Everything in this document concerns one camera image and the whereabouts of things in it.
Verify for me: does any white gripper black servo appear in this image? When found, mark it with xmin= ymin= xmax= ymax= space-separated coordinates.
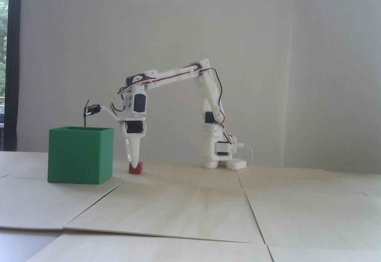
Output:
xmin=118 ymin=118 xmax=148 ymax=169

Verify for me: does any green box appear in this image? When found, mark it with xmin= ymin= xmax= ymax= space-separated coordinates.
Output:
xmin=48 ymin=127 xmax=114 ymax=184

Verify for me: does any white power cable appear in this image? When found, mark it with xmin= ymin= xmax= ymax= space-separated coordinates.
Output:
xmin=238 ymin=144 xmax=254 ymax=166

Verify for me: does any black window frame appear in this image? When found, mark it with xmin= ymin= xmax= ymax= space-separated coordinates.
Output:
xmin=7 ymin=0 xmax=23 ymax=152

